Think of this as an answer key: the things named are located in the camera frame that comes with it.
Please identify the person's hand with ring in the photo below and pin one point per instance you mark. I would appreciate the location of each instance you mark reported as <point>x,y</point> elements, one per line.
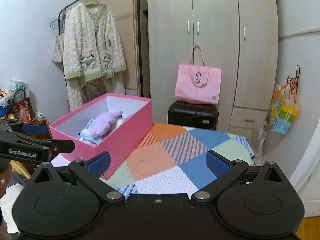
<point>5,176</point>

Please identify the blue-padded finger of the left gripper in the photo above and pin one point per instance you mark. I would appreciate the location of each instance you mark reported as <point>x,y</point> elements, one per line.
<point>33,129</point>

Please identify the black suitcase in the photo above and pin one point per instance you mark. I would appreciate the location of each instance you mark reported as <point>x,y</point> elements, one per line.
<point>191,115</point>

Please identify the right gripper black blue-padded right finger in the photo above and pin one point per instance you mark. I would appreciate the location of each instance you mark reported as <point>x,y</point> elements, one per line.
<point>227,172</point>

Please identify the lavender plush toy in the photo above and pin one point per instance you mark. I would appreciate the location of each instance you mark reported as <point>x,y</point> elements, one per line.
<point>102,124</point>

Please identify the pink tote bag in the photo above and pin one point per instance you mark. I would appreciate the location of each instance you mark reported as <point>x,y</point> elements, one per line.
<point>198,84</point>

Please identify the white hanging plastic package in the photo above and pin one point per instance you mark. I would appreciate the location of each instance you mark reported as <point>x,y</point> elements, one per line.
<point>258,139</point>

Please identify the blue white wet wipes pack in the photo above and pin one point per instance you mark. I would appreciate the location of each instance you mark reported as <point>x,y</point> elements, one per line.
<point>85,135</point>

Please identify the cream knitted cardigan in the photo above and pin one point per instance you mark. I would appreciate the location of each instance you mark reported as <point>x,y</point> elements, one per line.
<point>92,53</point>

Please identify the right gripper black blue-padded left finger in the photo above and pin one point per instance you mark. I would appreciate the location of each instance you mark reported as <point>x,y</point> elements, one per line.
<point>87,174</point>

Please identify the pink storage box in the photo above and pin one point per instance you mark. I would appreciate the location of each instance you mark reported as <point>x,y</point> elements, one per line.
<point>120,142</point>

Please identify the patchwork knitted blanket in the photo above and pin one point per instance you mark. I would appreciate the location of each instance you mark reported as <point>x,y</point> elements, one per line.
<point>172,159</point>

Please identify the colourful paper gift bag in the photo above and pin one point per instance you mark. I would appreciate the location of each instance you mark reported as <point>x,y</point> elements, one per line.
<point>284,109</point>

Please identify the beige wardrobe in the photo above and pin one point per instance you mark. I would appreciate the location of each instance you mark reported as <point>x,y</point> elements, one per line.
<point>238,36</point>

